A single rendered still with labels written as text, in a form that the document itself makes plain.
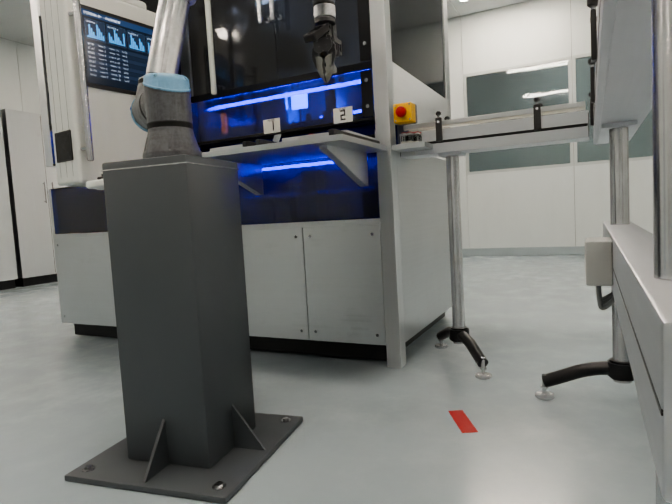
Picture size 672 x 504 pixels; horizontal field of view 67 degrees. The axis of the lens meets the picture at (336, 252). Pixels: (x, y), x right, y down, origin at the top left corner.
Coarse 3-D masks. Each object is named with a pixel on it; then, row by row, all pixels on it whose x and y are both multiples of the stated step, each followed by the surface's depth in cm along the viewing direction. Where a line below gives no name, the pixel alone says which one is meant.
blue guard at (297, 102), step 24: (360, 72) 198; (240, 96) 224; (264, 96) 218; (288, 96) 213; (312, 96) 208; (336, 96) 203; (360, 96) 199; (216, 120) 231; (240, 120) 225; (288, 120) 214; (312, 120) 209
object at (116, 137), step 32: (64, 0) 189; (96, 0) 199; (128, 0) 212; (64, 32) 190; (96, 32) 198; (128, 32) 210; (64, 64) 192; (96, 64) 198; (128, 64) 210; (64, 96) 194; (96, 96) 198; (128, 96) 210; (64, 128) 196; (96, 128) 198; (128, 128) 210; (64, 160) 197; (96, 160) 198
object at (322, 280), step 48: (432, 192) 246; (96, 240) 274; (288, 240) 220; (336, 240) 209; (432, 240) 245; (96, 288) 278; (288, 288) 222; (336, 288) 211; (432, 288) 243; (288, 336) 224; (336, 336) 214; (384, 336) 204
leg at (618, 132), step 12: (636, 120) 142; (612, 132) 147; (624, 132) 146; (612, 144) 148; (624, 144) 146; (612, 156) 148; (624, 156) 146; (612, 168) 148; (624, 168) 146; (612, 180) 149; (624, 180) 147; (612, 192) 149; (624, 192) 147; (612, 204) 149; (624, 204) 147; (612, 216) 150; (624, 216) 148; (612, 312) 152; (612, 324) 153; (612, 336) 153; (612, 348) 154; (624, 348) 150; (624, 360) 151
